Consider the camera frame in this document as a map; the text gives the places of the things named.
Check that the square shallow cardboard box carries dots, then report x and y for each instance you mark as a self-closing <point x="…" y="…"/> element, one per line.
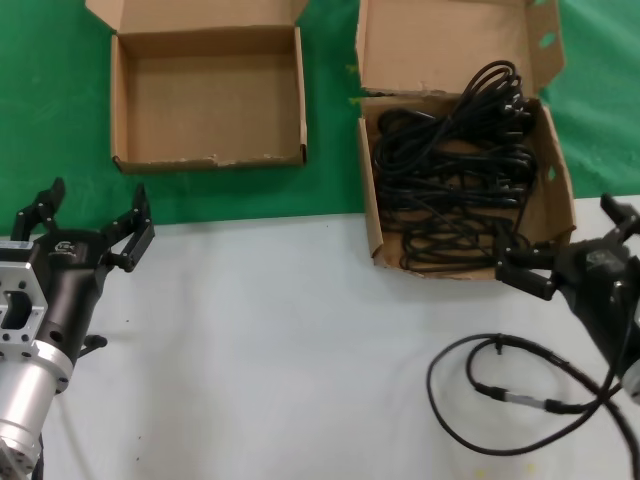
<point x="210" y="110"/>

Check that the green cloth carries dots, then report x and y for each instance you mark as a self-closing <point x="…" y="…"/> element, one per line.
<point x="50" y="100"/>

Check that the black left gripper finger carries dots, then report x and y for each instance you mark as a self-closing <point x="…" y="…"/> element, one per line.
<point x="132" y="235"/>
<point x="42" y="210"/>

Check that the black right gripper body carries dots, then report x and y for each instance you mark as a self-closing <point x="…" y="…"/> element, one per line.
<point x="600" y="285"/>

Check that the torn-edged cardboard box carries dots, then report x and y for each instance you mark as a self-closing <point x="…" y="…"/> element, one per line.
<point x="440" y="40"/>

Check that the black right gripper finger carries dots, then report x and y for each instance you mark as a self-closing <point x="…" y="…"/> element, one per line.
<point x="625" y="220"/>
<point x="527" y="270"/>

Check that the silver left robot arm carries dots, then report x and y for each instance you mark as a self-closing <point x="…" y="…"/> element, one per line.
<point x="25" y="395"/>

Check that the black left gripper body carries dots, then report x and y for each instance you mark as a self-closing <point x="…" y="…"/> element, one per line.
<point x="70" y="280"/>

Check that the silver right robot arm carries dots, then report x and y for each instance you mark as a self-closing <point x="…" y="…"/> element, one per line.
<point x="634" y="380"/>

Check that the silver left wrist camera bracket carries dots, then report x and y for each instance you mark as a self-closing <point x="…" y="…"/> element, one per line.
<point x="20" y="300"/>

